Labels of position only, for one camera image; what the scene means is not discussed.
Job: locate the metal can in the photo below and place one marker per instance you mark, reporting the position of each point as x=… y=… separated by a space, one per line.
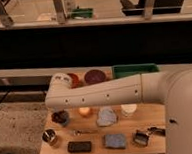
x=49 y=136

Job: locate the wooden table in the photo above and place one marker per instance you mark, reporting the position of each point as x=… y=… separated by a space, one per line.
x=144 y=117

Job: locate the green plastic bin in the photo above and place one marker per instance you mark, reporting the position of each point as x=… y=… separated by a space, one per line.
x=119 y=71

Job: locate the green box on shelf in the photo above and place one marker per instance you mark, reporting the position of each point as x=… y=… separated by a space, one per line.
x=82 y=12

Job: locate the small brown bowl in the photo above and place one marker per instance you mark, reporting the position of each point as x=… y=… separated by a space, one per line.
x=75 y=80

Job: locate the black binder clip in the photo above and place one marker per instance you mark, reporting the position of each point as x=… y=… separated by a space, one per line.
x=141 y=138

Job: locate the light blue cloth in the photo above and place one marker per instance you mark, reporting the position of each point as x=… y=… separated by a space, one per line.
x=106 y=117

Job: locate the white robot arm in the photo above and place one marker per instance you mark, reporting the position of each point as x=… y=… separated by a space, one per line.
x=172 y=89

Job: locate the black rectangular sponge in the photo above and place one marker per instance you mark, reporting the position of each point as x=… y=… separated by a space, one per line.
x=77 y=146

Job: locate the white plastic cup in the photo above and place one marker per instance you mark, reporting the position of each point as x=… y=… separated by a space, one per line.
x=128 y=110

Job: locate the dark red bowl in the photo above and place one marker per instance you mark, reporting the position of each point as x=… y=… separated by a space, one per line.
x=95 y=76

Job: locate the black sunglasses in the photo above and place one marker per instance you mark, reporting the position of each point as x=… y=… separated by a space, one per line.
x=157 y=131

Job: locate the orange fruit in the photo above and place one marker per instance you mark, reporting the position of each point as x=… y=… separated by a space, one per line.
x=85 y=112

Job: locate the metal spoon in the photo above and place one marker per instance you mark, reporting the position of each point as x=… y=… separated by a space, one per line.
x=78 y=132

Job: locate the black chair base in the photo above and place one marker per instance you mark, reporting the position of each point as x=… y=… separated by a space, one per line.
x=160 y=7

